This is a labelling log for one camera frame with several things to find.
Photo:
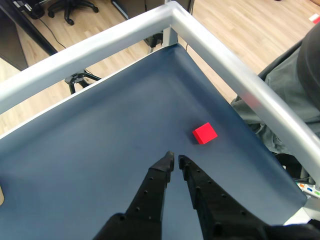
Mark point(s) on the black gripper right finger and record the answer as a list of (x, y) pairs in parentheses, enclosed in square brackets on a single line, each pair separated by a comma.
[(215, 205)]

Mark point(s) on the dark storage cabinet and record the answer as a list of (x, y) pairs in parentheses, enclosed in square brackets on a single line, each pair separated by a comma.
[(140, 7)]

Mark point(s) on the black clamp stand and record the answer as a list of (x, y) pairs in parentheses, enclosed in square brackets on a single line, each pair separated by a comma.
[(155, 40), (75, 78)]

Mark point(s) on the dark desk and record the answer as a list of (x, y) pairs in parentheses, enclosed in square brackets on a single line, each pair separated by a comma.
[(15, 40)]

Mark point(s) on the silver metal frame rail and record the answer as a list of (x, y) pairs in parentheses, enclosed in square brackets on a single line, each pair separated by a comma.
[(100, 47)]

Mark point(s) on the red white floor sticker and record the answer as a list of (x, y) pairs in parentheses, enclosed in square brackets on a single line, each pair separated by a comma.
[(315, 18)]

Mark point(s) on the red cube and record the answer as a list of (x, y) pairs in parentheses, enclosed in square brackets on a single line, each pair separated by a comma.
[(205, 132)]

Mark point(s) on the beige rounded box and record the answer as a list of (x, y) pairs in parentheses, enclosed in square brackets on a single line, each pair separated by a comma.
[(1, 196)]

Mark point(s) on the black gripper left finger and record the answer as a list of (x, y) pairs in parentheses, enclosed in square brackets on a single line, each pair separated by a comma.
[(150, 195)]

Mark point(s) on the black office chair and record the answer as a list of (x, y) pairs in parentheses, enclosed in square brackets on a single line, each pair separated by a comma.
[(67, 7)]

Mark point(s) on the person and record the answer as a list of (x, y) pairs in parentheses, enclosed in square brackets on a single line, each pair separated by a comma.
[(287, 82)]

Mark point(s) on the white power strip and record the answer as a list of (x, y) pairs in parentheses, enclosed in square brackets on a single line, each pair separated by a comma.
[(310, 188)]

